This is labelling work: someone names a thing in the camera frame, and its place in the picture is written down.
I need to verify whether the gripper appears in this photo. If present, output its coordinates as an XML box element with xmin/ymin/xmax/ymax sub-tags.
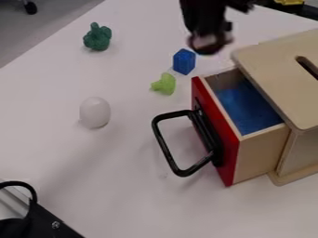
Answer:
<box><xmin>183</xmin><ymin>20</ymin><xmax>236</xmax><ymax>57</ymax></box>

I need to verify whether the drawer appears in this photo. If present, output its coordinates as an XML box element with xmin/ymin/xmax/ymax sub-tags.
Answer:
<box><xmin>150</xmin><ymin>68</ymin><xmax>292</xmax><ymax>188</ymax></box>

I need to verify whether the blue block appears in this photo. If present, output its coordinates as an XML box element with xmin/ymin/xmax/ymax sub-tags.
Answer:
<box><xmin>171</xmin><ymin>47</ymin><xmax>198</xmax><ymax>76</ymax></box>

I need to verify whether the light green toy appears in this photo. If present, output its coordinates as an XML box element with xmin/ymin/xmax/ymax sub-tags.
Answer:
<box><xmin>149</xmin><ymin>72</ymin><xmax>179</xmax><ymax>96</ymax></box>

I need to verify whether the cabinet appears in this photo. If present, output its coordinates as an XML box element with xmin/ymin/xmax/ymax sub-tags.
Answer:
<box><xmin>230</xmin><ymin>29</ymin><xmax>318</xmax><ymax>187</ymax></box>

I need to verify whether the dark green toy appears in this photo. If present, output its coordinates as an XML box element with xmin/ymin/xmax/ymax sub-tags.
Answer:
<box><xmin>82</xmin><ymin>21</ymin><xmax>113</xmax><ymax>52</ymax></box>

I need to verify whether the white toy egg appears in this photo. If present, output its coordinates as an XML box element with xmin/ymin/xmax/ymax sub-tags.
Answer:
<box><xmin>78</xmin><ymin>96</ymin><xmax>113</xmax><ymax>130</ymax></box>

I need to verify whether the black chair wheel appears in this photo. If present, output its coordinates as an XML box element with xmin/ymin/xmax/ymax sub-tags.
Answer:
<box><xmin>20</xmin><ymin>0</ymin><xmax>39</xmax><ymax>16</ymax></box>

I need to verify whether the black equipment bracket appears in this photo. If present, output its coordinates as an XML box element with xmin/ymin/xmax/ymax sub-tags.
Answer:
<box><xmin>0</xmin><ymin>180</ymin><xmax>87</xmax><ymax>238</ymax></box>

